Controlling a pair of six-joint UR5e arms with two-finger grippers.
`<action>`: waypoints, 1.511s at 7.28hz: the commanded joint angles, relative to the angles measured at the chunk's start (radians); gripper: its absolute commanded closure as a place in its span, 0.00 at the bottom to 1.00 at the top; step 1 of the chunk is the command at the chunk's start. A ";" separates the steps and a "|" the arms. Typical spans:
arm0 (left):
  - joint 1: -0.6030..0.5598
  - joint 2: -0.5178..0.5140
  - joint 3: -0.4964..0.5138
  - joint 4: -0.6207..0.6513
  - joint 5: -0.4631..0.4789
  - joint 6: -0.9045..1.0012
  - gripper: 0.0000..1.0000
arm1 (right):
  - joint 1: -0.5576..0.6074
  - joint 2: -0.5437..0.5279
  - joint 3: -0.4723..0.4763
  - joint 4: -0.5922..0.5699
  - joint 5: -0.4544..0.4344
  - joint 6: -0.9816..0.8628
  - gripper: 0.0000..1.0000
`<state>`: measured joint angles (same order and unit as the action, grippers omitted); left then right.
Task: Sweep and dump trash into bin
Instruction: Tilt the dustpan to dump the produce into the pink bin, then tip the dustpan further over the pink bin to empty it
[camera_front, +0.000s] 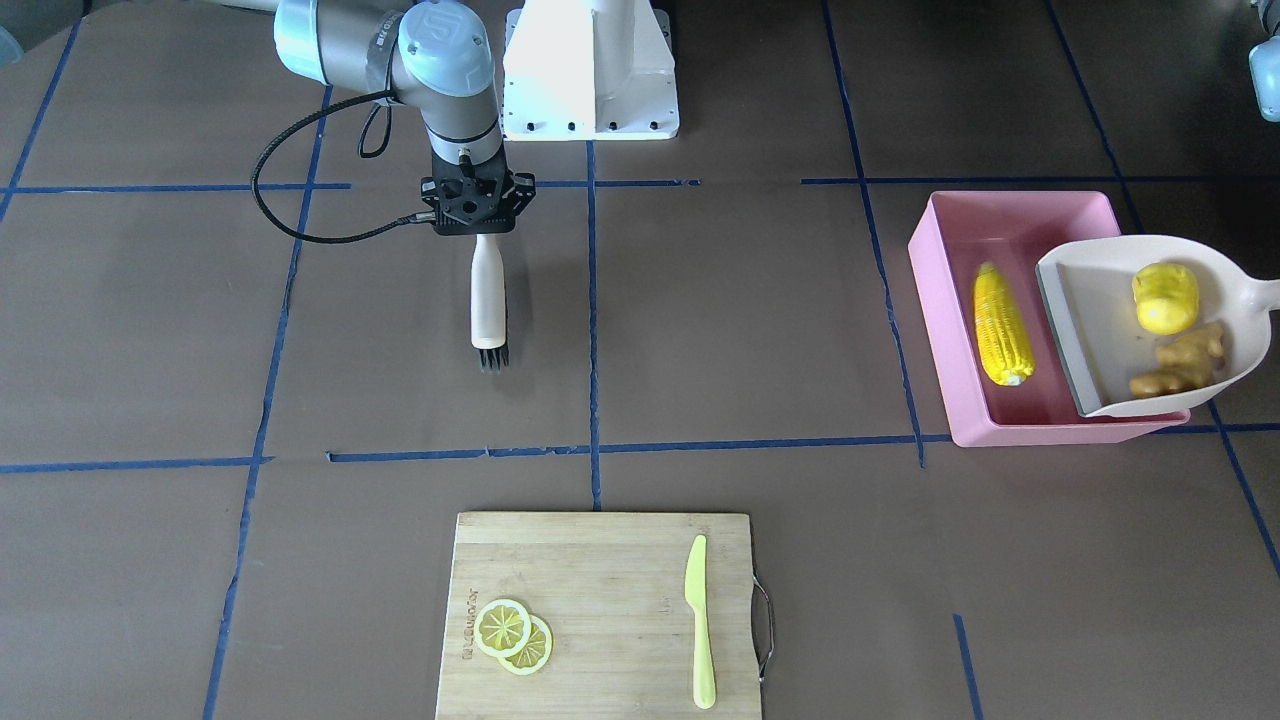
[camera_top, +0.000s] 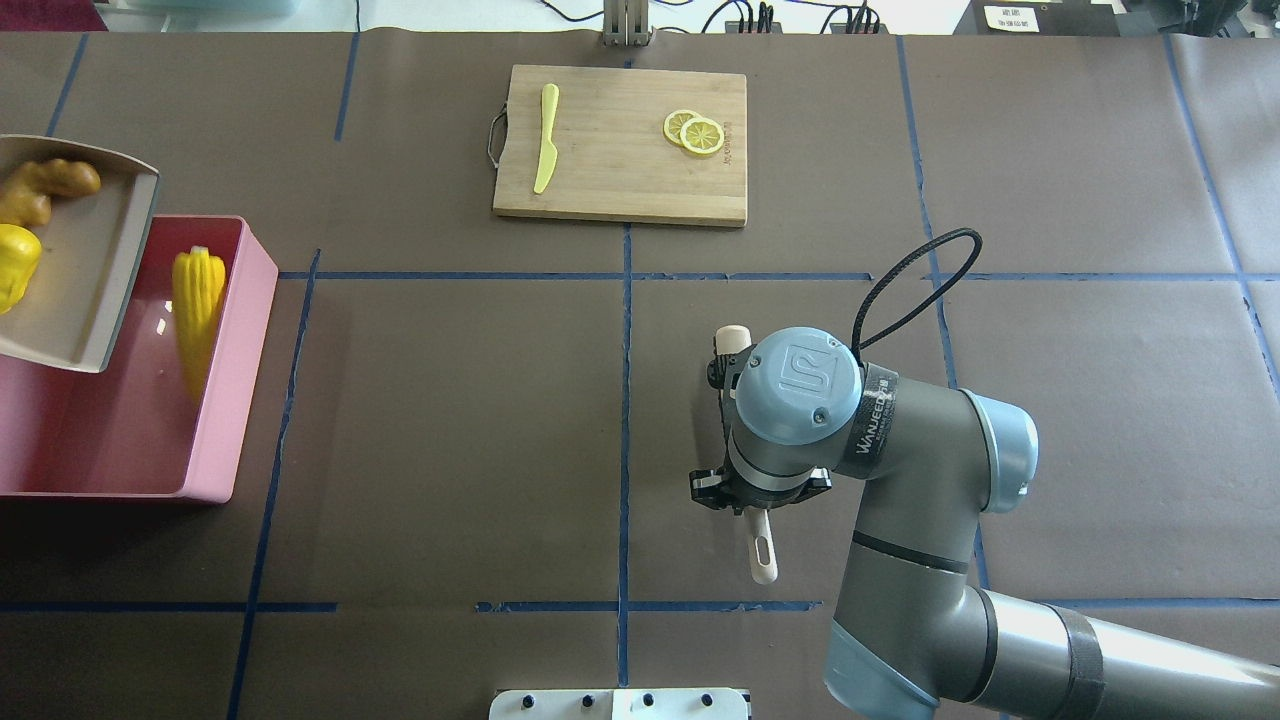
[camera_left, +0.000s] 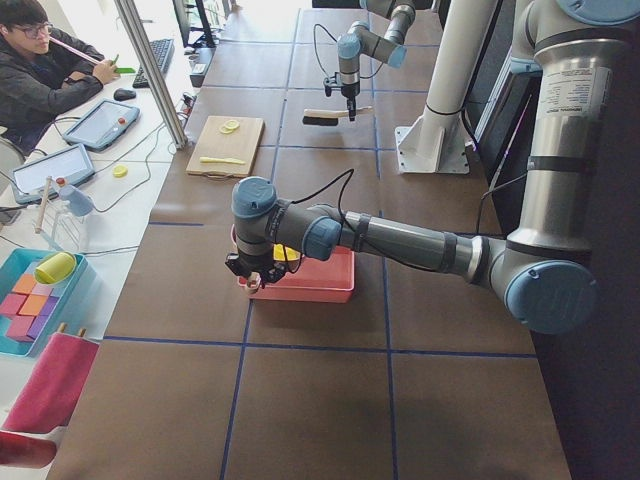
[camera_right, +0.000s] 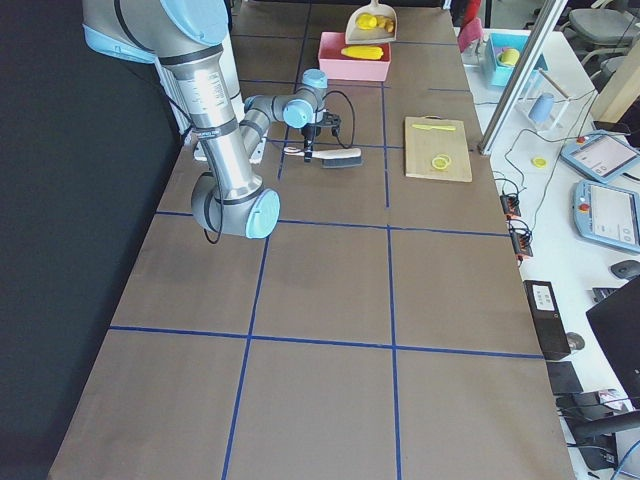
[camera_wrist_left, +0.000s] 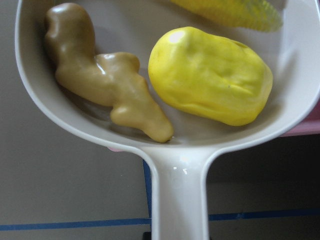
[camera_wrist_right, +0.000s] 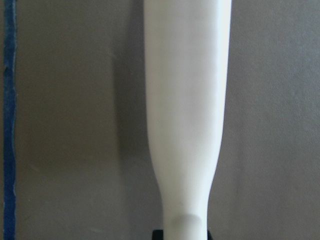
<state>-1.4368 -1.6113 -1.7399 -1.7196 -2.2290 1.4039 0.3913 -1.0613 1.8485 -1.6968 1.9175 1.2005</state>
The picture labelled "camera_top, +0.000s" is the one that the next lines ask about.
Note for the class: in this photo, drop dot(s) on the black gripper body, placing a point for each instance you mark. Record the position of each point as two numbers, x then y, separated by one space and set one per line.
712 487

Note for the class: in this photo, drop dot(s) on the white hand brush black bristles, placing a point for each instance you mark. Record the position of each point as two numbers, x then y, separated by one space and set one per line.
755 540

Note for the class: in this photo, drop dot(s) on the yellow toy corn cob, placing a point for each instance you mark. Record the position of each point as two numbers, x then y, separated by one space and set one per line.
199 281

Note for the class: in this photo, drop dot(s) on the beige plastic dustpan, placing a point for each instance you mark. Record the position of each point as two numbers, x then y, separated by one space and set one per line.
75 303

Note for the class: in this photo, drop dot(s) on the yellow toy potato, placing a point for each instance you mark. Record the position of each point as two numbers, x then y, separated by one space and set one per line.
21 252

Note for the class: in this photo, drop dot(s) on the tan toy ginger root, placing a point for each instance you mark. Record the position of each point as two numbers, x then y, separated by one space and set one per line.
27 194

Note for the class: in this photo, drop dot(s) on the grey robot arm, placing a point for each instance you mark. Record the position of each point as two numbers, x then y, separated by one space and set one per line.
909 630

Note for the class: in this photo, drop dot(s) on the pink plastic bin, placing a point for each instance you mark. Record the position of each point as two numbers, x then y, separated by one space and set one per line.
133 432

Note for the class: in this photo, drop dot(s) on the bamboo cutting board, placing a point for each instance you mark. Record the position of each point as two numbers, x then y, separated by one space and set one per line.
614 164

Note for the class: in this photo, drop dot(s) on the yellow lemon slice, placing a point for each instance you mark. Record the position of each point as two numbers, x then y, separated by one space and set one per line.
674 122
703 137

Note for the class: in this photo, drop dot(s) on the yellow-green plastic knife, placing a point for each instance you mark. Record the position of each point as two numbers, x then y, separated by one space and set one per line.
550 95

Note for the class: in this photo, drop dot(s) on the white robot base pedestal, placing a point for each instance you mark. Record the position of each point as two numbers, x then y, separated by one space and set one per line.
623 703

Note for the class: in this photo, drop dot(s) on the aluminium frame post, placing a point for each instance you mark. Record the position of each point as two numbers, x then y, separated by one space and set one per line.
626 23

